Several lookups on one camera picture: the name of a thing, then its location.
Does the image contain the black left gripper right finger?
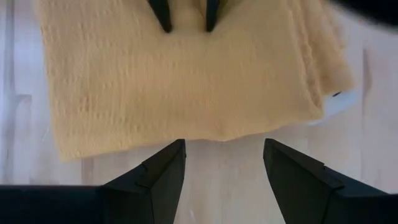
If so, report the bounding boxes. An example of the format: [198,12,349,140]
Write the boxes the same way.
[262,138,398,224]

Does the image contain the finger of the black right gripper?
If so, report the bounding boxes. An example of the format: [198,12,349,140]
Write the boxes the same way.
[147,0,174,34]
[205,0,221,33]

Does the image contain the yellow towel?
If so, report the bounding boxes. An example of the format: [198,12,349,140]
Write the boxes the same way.
[33,0,356,162]

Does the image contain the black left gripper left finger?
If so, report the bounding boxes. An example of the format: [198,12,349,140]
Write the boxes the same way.
[0,138,187,224]

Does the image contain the white tag of yellow towel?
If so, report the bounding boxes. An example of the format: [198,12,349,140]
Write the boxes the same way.
[307,88,364,126]

